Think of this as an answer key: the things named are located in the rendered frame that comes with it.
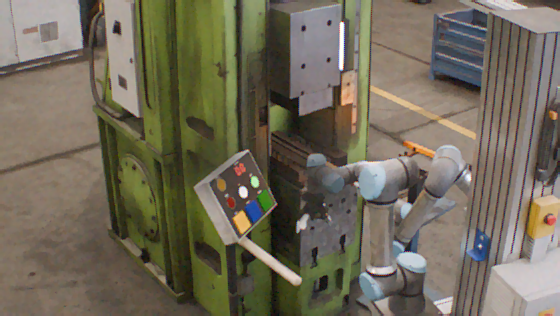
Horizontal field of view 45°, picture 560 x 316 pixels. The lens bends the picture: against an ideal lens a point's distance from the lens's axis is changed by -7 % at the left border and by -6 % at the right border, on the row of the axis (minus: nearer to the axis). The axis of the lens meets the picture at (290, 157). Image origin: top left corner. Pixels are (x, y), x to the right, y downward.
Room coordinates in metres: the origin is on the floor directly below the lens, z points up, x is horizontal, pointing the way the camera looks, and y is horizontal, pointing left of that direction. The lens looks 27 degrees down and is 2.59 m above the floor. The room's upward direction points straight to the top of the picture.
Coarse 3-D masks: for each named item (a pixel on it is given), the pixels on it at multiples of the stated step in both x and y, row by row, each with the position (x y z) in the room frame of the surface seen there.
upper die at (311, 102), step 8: (328, 88) 3.16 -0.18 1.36; (272, 96) 3.20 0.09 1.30; (280, 96) 3.15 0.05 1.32; (304, 96) 3.06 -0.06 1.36; (312, 96) 3.09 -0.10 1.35; (320, 96) 3.12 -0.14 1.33; (328, 96) 3.15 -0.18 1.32; (280, 104) 3.15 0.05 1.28; (288, 104) 3.11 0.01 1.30; (296, 104) 3.06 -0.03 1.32; (304, 104) 3.07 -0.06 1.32; (312, 104) 3.09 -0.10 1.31; (320, 104) 3.12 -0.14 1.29; (328, 104) 3.16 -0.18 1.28; (296, 112) 3.06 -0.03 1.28; (304, 112) 3.07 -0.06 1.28
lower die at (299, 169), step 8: (280, 136) 3.41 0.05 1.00; (288, 136) 3.42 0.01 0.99; (272, 144) 3.33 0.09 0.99; (280, 144) 3.32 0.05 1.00; (296, 144) 3.32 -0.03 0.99; (304, 144) 3.32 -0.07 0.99; (280, 152) 3.24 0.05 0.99; (288, 152) 3.24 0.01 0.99; (296, 152) 3.22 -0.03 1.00; (312, 152) 3.23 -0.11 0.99; (272, 160) 3.21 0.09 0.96; (280, 160) 3.17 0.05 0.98; (296, 160) 3.15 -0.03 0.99; (304, 160) 3.15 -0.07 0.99; (328, 160) 3.16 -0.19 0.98; (280, 168) 3.16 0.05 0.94; (288, 168) 3.11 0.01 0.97; (296, 168) 3.08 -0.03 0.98; (304, 168) 3.08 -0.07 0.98; (296, 176) 3.06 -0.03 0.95; (304, 176) 3.07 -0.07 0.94
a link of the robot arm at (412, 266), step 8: (400, 256) 2.23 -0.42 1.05; (408, 256) 2.23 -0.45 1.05; (416, 256) 2.24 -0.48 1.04; (400, 264) 2.18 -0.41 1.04; (408, 264) 2.17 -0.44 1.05; (416, 264) 2.18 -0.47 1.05; (424, 264) 2.19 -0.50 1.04; (408, 272) 2.16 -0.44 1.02; (416, 272) 2.16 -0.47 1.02; (424, 272) 2.18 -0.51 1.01; (408, 280) 2.14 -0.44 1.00; (416, 280) 2.16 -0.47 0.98; (424, 280) 2.19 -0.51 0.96; (408, 288) 2.15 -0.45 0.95; (416, 288) 2.16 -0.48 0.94
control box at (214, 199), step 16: (240, 160) 2.76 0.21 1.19; (208, 176) 2.64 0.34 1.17; (224, 176) 2.63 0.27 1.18; (240, 176) 2.70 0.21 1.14; (256, 176) 2.78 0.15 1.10; (208, 192) 2.53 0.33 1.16; (224, 192) 2.58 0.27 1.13; (256, 192) 2.72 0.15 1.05; (208, 208) 2.54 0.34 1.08; (224, 208) 2.52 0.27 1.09; (240, 208) 2.59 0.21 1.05; (272, 208) 2.74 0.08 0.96; (224, 224) 2.50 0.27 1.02; (256, 224) 2.61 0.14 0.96; (224, 240) 2.51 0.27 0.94
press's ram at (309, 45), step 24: (312, 0) 3.26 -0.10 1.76; (288, 24) 3.02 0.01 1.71; (312, 24) 3.09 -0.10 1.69; (336, 24) 3.18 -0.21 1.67; (288, 48) 3.02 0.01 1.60; (312, 48) 3.09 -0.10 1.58; (336, 48) 3.18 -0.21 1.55; (288, 72) 3.03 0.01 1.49; (312, 72) 3.09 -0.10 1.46; (336, 72) 3.18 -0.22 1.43; (288, 96) 3.03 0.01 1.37
